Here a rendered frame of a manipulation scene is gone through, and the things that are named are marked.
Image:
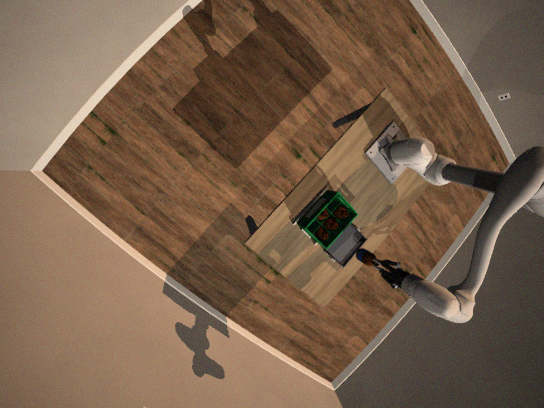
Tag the green bottle crate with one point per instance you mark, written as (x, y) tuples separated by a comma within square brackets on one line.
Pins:
[(329, 200)]

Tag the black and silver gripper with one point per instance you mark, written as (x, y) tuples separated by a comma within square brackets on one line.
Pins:
[(394, 272)]

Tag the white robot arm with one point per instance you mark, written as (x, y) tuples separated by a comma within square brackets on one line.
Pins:
[(524, 178)]

